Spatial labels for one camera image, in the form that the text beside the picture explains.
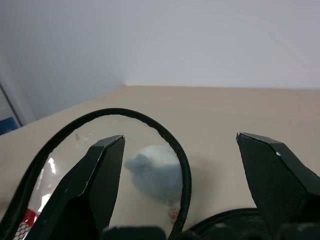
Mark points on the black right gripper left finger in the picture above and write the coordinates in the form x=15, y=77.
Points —
x=82, y=200

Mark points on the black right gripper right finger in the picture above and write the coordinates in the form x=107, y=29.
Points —
x=275, y=180

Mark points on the clear pouch with black zipper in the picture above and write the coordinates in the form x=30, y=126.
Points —
x=175, y=147

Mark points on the grey-blue fluffy ball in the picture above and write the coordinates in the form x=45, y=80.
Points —
x=155, y=172

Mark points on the blue box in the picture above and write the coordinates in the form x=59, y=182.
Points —
x=7, y=125

